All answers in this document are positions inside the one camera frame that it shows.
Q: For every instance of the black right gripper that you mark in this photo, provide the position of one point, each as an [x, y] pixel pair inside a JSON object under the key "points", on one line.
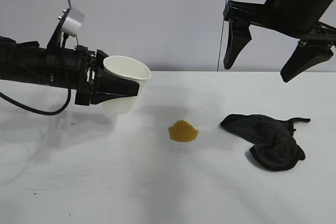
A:
{"points": [[294, 3]]}

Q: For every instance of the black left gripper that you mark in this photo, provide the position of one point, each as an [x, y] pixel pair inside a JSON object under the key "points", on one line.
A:
{"points": [[84, 77]]}

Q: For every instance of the white paper cup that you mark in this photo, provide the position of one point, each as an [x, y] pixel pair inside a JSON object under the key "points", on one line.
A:
{"points": [[128, 77]]}

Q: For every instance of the black cloth rag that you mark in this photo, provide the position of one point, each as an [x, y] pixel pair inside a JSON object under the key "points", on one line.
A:
{"points": [[273, 140]]}

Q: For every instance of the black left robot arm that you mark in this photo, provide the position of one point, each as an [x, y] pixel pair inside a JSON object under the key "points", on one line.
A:
{"points": [[29, 64]]}

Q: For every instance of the brown liquid spill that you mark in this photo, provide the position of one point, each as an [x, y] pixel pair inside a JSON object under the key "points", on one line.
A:
{"points": [[183, 132]]}

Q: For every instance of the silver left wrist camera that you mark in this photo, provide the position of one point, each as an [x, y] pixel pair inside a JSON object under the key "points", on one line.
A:
{"points": [[72, 23]]}

